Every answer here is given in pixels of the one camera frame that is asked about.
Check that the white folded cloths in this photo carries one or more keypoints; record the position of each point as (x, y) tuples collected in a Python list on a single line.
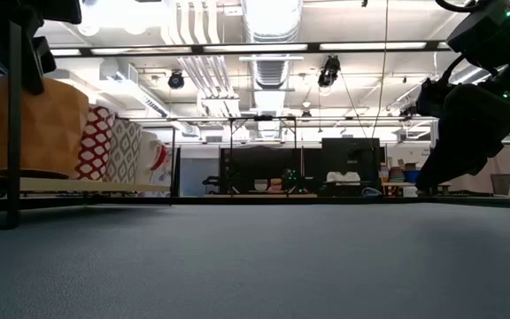
[(343, 177)]

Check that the red and white mug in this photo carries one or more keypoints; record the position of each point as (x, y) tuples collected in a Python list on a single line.
[(151, 159)]

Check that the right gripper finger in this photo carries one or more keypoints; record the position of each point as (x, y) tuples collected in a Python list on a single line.
[(472, 128)]

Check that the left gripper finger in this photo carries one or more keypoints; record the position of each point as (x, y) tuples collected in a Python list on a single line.
[(33, 57)]

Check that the distant orange cup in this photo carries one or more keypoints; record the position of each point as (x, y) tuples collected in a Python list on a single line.
[(276, 184)]

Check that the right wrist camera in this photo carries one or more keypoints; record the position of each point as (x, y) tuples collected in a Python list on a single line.
[(485, 31)]

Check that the black ceiling dome camera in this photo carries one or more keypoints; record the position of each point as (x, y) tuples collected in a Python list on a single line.
[(176, 82)]

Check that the distant black station frame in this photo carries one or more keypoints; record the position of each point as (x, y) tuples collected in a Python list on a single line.
[(264, 118)]

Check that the stack of coloured bowls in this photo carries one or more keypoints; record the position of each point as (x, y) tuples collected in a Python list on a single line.
[(396, 175)]

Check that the black hanging camera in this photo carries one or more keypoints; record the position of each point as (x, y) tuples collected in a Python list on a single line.
[(329, 71)]

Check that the grey office chair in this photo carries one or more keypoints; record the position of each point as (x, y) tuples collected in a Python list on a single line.
[(500, 185)]

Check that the red lattice pattern mug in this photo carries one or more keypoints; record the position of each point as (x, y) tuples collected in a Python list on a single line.
[(95, 146)]

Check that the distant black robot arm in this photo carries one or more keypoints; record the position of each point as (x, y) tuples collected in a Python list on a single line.
[(291, 181), (219, 181)]

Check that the orange faceted mug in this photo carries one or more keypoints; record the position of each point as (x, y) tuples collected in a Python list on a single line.
[(51, 128)]

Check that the grey diamond pattern mug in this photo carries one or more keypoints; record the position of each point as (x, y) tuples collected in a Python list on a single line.
[(124, 153)]

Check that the blue plastic container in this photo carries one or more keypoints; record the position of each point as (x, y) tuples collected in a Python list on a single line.
[(412, 176)]

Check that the black rig frame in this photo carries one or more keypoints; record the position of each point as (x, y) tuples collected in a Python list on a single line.
[(237, 200)]

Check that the silver ceiling air duct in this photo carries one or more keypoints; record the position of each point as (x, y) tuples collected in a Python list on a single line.
[(272, 71)]

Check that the black partition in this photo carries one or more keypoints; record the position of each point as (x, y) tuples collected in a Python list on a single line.
[(255, 164)]

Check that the wooden shelf black frame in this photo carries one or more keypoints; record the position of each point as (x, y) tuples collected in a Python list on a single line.
[(104, 185)]

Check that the distant white cup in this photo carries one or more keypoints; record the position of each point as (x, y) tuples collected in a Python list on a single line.
[(261, 184)]

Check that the pink cloth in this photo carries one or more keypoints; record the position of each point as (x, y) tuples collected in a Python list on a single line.
[(500, 166)]

